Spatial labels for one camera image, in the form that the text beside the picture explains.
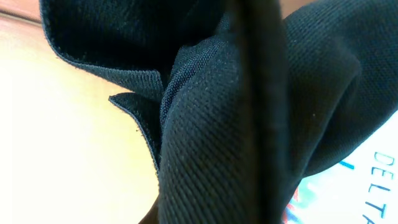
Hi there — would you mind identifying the black t-shirt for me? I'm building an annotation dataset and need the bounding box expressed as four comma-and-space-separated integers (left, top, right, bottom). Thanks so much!
40, 0, 397, 223

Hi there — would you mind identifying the light blue folded t-shirt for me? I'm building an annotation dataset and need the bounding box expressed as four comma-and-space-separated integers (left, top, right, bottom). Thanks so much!
282, 114, 397, 224

